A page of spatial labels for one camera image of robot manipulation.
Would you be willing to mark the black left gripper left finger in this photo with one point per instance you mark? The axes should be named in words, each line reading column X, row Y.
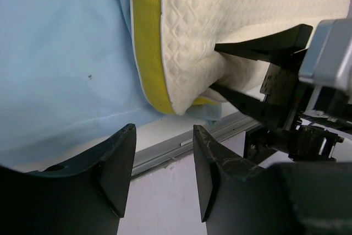
column 86, row 194

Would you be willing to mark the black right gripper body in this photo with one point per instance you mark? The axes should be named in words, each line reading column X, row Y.
column 283, row 91

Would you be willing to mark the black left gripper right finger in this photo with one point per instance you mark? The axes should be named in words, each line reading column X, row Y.
column 237, row 196

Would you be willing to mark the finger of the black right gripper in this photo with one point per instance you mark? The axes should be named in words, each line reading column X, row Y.
column 285, row 48
column 265, row 113

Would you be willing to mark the cream quilted pillow yellow edge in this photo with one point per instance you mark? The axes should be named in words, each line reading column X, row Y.
column 174, row 44

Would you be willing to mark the light blue pillowcase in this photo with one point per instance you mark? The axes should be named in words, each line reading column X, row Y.
column 68, row 76

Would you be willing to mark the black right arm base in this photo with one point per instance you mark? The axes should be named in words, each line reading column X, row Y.
column 255, row 149

